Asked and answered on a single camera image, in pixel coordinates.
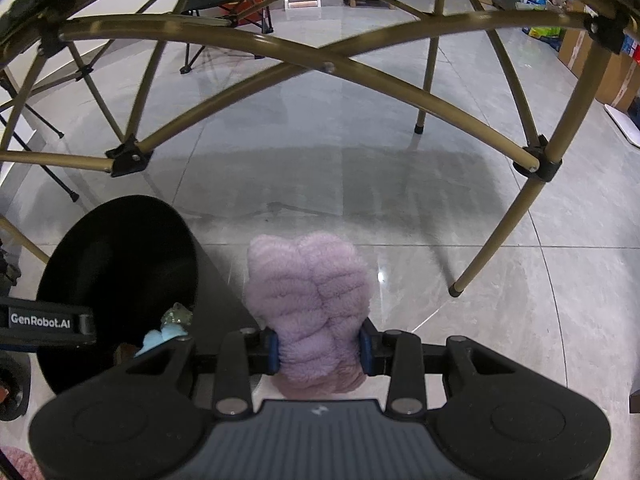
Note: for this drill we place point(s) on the clear plastic bag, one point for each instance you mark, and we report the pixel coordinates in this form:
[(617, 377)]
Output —
[(177, 315)]

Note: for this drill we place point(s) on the blue plush toy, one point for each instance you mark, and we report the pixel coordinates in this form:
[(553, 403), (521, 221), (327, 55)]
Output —
[(165, 336)]

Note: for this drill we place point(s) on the white floor scale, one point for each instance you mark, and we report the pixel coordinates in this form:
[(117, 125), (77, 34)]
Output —
[(627, 127)]

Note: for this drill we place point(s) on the brown sponge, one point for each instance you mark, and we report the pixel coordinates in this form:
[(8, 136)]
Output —
[(126, 354)]

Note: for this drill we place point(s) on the black camera tripod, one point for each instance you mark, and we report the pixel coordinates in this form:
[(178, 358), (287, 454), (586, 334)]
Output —
[(73, 195)]

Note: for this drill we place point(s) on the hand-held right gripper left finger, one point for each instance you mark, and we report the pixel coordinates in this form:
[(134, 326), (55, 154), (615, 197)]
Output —
[(272, 355)]

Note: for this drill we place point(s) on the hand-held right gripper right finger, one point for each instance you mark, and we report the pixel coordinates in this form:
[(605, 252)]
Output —
[(365, 352)]

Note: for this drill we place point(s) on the tan folding table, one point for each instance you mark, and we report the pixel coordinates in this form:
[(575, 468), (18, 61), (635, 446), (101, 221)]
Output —
[(577, 110)]

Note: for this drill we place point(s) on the small white stand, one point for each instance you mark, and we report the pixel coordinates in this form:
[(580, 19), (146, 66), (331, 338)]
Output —
[(302, 5)]

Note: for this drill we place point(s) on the stack of cardboard boxes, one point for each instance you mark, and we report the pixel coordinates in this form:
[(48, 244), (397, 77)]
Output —
[(615, 75)]

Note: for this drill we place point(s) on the green packet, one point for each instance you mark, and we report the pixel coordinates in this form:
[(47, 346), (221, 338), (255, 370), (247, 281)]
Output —
[(545, 32)]

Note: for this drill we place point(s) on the purple fluffy headband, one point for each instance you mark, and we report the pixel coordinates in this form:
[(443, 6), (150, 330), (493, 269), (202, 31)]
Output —
[(305, 300)]

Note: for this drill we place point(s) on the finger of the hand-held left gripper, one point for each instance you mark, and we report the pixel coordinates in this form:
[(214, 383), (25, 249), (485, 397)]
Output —
[(86, 325)]

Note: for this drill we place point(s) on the black round bin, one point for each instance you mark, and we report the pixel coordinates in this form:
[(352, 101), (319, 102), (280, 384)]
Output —
[(115, 260)]

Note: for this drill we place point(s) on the pink fluffy slipper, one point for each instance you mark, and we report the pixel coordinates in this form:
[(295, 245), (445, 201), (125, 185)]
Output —
[(20, 465)]

